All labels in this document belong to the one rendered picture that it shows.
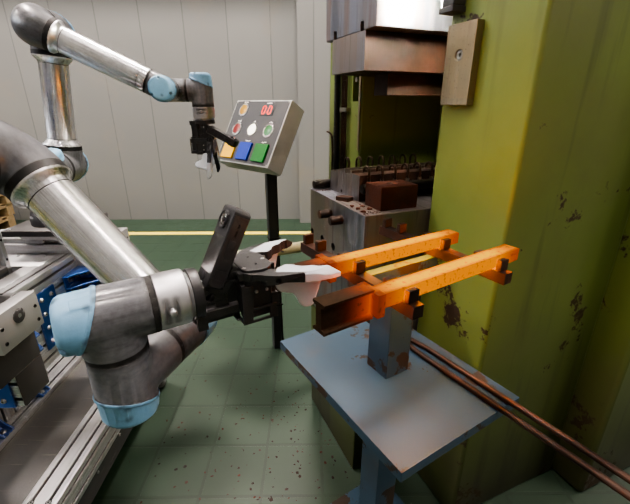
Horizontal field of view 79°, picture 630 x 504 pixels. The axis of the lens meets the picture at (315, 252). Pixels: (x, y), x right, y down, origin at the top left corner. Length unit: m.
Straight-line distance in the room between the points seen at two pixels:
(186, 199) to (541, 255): 3.78
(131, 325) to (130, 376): 0.07
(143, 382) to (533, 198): 0.82
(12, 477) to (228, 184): 3.28
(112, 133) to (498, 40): 3.99
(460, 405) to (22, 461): 1.25
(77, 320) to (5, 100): 4.59
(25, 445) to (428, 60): 1.66
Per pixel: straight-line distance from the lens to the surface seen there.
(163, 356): 0.58
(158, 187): 4.45
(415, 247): 0.73
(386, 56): 1.16
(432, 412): 0.77
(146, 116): 4.37
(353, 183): 1.18
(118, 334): 0.51
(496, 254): 0.73
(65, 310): 0.51
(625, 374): 1.43
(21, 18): 1.49
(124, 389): 0.55
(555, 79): 0.94
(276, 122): 1.57
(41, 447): 1.55
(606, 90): 1.07
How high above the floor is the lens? 1.19
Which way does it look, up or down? 21 degrees down
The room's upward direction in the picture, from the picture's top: straight up
